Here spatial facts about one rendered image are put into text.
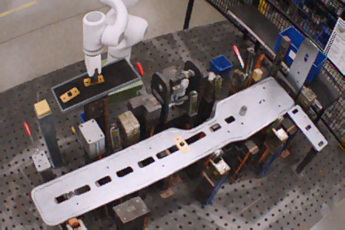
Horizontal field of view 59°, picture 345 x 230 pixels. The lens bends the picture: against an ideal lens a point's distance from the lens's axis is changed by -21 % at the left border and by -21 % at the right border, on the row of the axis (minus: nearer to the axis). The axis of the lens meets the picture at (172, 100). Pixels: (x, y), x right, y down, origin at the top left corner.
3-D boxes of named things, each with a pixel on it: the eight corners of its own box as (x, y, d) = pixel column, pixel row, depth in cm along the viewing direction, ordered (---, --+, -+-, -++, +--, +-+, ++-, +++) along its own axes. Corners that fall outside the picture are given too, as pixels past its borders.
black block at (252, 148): (234, 187, 176) (252, 159, 153) (222, 172, 181) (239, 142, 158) (246, 180, 179) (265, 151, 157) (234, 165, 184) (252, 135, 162)
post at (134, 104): (130, 157, 180) (133, 108, 149) (125, 149, 182) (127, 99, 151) (139, 153, 182) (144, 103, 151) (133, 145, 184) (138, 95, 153)
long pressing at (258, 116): (50, 234, 117) (49, 232, 116) (28, 189, 128) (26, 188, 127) (296, 105, 177) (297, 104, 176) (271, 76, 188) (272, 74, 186)
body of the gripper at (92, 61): (82, 41, 134) (82, 61, 142) (86, 58, 128) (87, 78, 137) (99, 36, 136) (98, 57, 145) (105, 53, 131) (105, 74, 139)
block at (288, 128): (270, 165, 186) (290, 138, 164) (259, 151, 191) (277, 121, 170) (282, 157, 190) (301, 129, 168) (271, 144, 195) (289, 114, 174)
